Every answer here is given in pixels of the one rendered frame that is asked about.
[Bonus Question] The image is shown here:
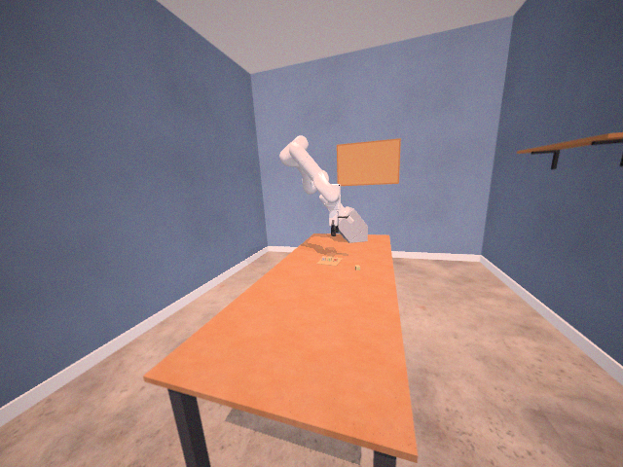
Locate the light orange flat mat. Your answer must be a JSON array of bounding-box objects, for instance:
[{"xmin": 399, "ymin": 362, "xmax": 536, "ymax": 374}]
[{"xmin": 317, "ymin": 257, "xmax": 343, "ymax": 266}]

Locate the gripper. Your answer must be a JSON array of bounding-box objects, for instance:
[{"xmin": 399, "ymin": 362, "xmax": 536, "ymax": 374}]
[{"xmin": 328, "ymin": 209, "xmax": 340, "ymax": 236}]

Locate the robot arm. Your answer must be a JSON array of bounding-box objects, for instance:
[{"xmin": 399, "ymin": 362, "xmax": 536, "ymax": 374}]
[{"xmin": 279, "ymin": 136, "xmax": 354, "ymax": 224}]

